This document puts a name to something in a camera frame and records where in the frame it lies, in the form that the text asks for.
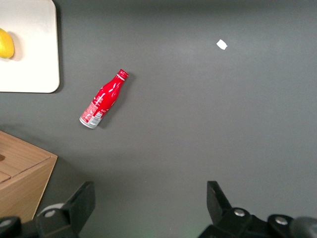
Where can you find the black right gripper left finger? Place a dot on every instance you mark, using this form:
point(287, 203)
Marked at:
point(67, 215)

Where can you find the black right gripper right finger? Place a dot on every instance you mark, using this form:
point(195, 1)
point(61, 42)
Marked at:
point(223, 220)

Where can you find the red coke bottle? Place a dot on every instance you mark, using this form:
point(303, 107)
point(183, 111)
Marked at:
point(104, 99)

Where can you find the beige plastic tray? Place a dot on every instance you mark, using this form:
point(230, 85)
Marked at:
point(32, 62)

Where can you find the wooden drawer cabinet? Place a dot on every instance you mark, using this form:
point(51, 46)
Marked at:
point(22, 173)

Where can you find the small white paper scrap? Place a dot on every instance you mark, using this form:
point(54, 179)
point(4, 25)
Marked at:
point(222, 44)

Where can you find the yellow lemon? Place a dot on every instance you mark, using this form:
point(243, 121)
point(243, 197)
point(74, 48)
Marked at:
point(5, 44)

